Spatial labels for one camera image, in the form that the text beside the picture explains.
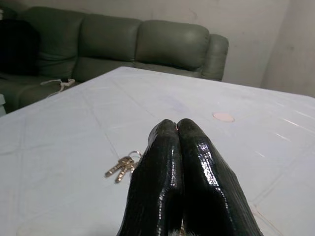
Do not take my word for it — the black bag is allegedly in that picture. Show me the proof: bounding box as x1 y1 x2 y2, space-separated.
0 19 41 77

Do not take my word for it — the white cable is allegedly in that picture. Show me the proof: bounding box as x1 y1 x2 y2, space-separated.
40 78 75 98

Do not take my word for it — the brass key bunch silver ring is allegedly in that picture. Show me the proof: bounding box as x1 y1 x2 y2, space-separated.
104 150 144 184

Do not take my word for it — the green leather sofa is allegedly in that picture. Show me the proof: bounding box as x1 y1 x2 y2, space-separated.
0 6 229 114

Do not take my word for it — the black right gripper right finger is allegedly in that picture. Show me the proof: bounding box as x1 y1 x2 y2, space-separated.
177 118 264 236

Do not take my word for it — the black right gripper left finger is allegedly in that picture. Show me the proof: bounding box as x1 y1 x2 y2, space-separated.
117 118 185 236

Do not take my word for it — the pink round sticker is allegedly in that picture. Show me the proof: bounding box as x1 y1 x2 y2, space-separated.
212 111 235 123

